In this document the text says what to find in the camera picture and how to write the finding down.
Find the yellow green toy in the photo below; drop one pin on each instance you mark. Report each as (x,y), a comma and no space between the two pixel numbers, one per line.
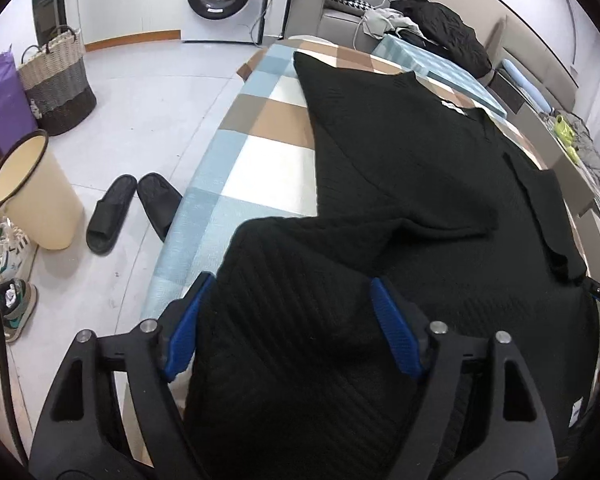
(565,132)

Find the purple bag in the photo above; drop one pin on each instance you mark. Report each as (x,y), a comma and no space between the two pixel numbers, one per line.
(2,100)

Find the beige headboard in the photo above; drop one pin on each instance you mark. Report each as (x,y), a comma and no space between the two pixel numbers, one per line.
(535,55)

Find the white green sneaker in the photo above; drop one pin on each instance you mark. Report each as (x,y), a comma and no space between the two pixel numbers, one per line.
(5,250)

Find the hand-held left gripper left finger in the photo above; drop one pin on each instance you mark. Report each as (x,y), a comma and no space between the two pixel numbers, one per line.
(185,340)

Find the checked bed sheet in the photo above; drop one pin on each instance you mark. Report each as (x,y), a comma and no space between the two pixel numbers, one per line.
(275,125)

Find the folded light blue checked blanket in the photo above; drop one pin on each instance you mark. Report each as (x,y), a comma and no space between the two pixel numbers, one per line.
(430,65)

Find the white cabinet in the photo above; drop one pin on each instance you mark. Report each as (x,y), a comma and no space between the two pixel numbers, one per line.
(130,5)

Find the pale green grey garment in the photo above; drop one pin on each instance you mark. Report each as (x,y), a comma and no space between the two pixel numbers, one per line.
(385,22)

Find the beige waste bin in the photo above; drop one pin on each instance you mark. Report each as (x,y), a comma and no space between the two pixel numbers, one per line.
(40,200)

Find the black white checked pillow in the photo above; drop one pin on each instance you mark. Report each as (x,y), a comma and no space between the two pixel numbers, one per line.
(350,2)

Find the black quilted jacket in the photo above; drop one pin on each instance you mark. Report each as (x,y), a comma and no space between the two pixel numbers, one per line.
(445,30)

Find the woven laundry basket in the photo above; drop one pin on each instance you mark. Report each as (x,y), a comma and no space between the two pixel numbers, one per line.
(60,85)

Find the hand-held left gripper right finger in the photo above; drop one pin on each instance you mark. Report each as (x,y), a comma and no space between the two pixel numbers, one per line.
(395,330)

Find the grey green sneaker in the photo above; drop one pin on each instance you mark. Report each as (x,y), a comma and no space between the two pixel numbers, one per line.
(15,305)

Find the grey sofa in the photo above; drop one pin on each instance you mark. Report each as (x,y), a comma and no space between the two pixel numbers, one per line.
(305,15)

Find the white washing machine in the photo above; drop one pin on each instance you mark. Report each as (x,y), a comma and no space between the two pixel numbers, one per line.
(240,15)

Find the black slipper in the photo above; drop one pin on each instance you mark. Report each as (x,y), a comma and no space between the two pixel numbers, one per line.
(157,200)
(107,215)

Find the light blue pillow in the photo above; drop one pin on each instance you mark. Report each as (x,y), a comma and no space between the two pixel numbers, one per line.
(522,82)

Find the black knit sweater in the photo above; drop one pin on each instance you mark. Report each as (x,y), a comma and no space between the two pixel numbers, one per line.
(405,170)

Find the marble top side table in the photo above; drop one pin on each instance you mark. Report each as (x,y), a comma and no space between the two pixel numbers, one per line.
(597,170)

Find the dark door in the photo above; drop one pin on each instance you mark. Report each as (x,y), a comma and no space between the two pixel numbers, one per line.
(47,0)

